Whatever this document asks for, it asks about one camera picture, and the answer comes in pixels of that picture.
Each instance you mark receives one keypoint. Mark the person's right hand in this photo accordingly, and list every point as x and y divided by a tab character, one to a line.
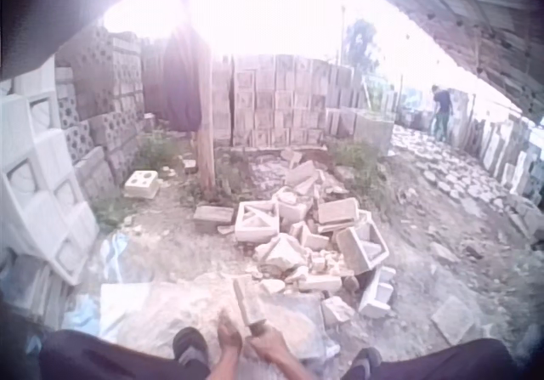
274	347

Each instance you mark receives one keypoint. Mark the person's left hand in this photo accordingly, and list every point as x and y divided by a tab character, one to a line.
229	336

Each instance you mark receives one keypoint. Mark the person's right fingers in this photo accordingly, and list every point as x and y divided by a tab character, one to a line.
259	339

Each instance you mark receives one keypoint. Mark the person's left fingers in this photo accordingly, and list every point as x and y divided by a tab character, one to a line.
225	322

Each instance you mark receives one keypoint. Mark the metal masonry trowel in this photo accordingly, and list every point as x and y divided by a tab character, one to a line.
250	301

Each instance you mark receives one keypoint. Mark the heap of broken concrete rubble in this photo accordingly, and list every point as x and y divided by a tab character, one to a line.
297	244

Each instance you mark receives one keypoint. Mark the flat grey concrete slab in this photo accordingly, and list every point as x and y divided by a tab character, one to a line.
213	218

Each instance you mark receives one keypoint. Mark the person's legs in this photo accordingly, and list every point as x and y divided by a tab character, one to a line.
127	361

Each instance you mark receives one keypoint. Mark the white cross-pattern vent block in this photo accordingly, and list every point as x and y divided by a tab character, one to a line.
256	222

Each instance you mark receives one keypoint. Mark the white and blue plastic sheet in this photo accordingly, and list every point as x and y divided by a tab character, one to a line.
123	295

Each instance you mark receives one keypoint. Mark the broken white block piece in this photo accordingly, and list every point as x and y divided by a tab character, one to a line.
376	295

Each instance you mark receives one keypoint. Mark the hollow white concrete block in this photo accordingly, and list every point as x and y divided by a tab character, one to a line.
361	248

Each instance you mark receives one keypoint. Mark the grey solid concrete block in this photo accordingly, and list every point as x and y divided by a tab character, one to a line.
338	211

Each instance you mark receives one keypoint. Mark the white block with round holes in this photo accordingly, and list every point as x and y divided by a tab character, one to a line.
141	183

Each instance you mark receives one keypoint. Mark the flat grey paving slab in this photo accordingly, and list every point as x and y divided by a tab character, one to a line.
452	320

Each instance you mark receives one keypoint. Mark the stack of square grey blocks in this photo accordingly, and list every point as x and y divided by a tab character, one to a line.
280	103

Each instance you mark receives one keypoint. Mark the large grey concrete basin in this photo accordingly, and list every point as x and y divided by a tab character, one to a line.
374	133

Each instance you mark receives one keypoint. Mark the stack of white vent blocks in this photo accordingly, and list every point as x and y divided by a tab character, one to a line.
38	176

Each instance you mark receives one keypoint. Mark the dark hanging cloth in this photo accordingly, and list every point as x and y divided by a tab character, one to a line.
183	86

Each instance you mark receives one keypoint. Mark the stack of grey patterned blocks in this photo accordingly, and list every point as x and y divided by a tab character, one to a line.
106	99

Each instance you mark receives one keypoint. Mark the spread of flat stone pieces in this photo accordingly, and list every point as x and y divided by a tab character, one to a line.
446	167

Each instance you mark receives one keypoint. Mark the row of leaning concrete slabs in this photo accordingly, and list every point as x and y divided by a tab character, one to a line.
506	159

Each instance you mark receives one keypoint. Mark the green tree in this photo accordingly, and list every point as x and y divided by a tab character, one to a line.
361	44

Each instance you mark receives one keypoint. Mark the wooden post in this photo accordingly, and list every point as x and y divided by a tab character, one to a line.
206	142

